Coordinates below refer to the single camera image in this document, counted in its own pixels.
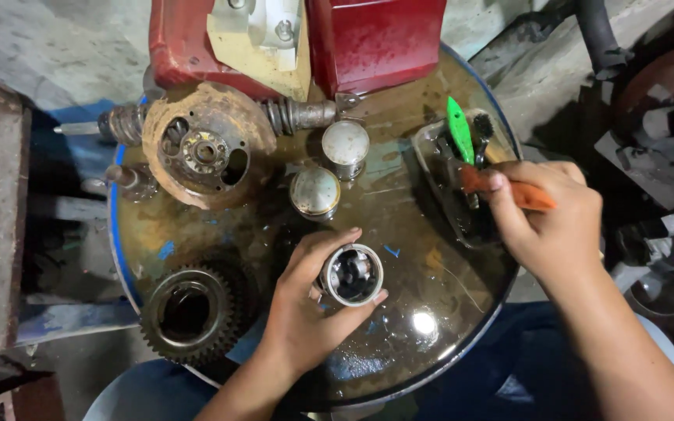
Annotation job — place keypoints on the person's right hand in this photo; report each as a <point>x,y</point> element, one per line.
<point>547,225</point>

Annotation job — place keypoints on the person's left hand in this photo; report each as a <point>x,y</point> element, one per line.
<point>299,318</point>

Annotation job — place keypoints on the metal piston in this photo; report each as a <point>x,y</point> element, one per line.
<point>351,275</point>

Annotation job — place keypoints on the black oily tray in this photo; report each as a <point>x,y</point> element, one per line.
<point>451,187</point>

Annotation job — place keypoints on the black toothed gear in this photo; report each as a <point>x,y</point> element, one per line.
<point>193,313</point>

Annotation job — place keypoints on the grey machine parts heap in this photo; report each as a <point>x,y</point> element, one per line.
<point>664,175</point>

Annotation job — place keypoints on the silver piston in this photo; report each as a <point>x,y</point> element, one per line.
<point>315,192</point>
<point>346,146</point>

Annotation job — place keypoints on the blue oil drum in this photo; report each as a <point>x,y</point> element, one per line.
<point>430,280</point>

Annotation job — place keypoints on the person's blue trousers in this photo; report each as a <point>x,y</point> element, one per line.
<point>489,380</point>

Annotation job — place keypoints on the rusty round flange plate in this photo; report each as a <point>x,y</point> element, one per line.
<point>208,146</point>

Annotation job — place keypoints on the rusty threaded shaft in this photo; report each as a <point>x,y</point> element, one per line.
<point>296,114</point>

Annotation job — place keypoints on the small rusty metal shaft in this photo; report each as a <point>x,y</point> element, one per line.
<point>129,178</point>

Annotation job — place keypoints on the red metal engine housing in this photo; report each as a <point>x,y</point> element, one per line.
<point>290,41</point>

